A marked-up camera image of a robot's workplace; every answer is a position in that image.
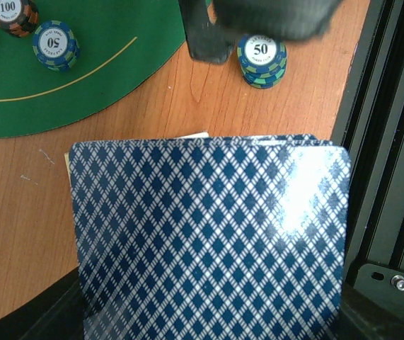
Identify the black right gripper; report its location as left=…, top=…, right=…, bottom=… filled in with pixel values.
left=178, top=0, right=341, bottom=64

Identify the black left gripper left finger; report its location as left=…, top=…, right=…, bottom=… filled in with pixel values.
left=0, top=268, right=83, bottom=339

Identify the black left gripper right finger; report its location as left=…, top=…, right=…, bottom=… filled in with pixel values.
left=337, top=283, right=404, bottom=340

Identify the brown chip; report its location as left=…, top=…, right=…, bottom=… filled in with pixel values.
left=0, top=0, right=39, bottom=38

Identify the teal chip stack on table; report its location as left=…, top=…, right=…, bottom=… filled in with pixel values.
left=236, top=35, right=287, bottom=89

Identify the green round poker mat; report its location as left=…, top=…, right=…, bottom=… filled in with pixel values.
left=0, top=1, right=185, bottom=137

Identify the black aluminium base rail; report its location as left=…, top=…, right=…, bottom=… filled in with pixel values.
left=332, top=1, right=404, bottom=321

